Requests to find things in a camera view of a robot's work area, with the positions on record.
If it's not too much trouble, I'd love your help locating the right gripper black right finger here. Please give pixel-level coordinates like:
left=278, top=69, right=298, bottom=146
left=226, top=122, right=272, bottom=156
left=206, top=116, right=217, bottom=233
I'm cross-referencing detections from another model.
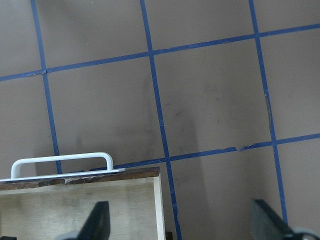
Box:
left=250, top=199, right=320, bottom=240

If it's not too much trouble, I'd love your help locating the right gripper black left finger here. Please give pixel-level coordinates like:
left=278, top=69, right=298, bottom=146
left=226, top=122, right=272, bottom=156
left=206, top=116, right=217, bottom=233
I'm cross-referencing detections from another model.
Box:
left=56, top=201, right=111, bottom=240

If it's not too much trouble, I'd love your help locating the wooden drawer with white handle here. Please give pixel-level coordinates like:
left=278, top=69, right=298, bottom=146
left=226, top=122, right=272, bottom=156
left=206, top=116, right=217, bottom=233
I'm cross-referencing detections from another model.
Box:
left=0, top=152, right=166, bottom=240

